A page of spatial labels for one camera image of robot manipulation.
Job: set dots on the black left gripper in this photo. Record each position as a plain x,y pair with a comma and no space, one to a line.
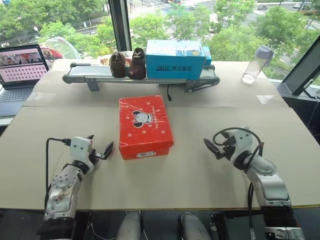
97,157

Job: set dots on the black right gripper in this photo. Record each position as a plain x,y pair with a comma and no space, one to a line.
226,151

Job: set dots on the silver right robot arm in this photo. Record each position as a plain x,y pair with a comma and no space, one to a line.
267,185

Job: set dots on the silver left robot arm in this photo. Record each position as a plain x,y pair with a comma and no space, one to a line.
62,190

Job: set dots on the red shoe box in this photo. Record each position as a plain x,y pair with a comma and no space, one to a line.
145,130

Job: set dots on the blue shoe box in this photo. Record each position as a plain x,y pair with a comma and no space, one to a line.
175,67

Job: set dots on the grey conveyor belt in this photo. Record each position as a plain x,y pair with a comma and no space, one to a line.
100,78

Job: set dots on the brown shoe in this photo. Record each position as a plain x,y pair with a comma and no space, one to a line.
117,65
137,67

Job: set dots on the grey rounded robot leg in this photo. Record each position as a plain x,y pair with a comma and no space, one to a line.
192,228
130,227

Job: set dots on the clear bottle purple lid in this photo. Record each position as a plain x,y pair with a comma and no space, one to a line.
252,70

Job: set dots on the clear plastic bag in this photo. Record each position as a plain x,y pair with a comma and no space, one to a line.
62,47

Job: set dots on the open dark laptop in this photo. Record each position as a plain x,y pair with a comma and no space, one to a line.
20,67

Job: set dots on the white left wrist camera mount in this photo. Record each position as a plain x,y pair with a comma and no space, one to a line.
80,147

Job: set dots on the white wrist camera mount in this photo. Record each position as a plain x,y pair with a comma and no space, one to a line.
242,140
80,147

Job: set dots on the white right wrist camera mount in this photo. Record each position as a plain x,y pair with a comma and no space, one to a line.
242,140

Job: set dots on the black under-table frame post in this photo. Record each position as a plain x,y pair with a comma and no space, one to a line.
83,225
218,225

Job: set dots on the black window frame pillar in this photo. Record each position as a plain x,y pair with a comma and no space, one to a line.
120,25

